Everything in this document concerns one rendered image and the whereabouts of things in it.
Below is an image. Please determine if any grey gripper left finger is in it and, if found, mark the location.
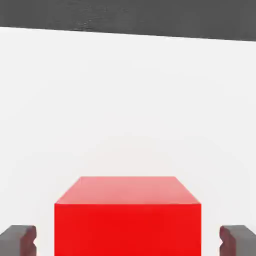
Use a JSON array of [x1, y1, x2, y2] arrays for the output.
[[0, 224, 38, 256]]

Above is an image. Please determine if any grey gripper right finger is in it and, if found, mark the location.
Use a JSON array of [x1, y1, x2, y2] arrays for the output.
[[219, 224, 256, 256]]

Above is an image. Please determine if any small red cube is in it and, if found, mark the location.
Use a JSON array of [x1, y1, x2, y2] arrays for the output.
[[53, 176, 202, 256]]

